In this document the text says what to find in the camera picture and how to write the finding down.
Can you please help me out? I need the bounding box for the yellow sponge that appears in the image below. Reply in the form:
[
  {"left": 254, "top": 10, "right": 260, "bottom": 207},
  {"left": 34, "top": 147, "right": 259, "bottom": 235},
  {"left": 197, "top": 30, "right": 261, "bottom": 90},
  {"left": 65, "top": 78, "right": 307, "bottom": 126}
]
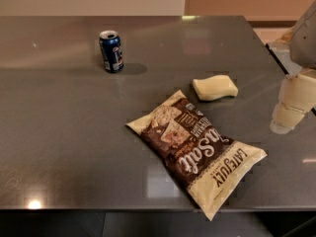
[{"left": 193, "top": 75, "right": 238, "bottom": 101}]

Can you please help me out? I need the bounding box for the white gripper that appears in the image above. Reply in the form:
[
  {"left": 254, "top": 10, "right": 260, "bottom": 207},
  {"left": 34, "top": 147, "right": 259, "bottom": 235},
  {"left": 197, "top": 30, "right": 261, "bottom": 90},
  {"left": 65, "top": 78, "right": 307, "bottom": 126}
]
[{"left": 270, "top": 68, "right": 316, "bottom": 134}]

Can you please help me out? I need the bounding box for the brown chip bag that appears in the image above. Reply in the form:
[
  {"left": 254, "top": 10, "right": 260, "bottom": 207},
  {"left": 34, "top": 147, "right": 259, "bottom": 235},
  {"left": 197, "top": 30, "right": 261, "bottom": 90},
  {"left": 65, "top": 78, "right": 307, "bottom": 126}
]
[{"left": 127, "top": 91, "right": 267, "bottom": 219}]

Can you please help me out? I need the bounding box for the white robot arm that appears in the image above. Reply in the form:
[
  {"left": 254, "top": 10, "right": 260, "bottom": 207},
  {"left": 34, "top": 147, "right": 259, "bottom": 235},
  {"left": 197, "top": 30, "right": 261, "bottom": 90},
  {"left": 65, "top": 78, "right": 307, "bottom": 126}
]
[{"left": 270, "top": 1, "right": 316, "bottom": 134}]

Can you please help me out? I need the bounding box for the blue soda can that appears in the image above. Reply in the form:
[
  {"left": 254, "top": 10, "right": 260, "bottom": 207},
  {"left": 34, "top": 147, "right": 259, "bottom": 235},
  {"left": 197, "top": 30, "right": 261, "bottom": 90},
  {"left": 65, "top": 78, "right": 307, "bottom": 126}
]
[{"left": 99, "top": 30, "right": 123, "bottom": 73}]

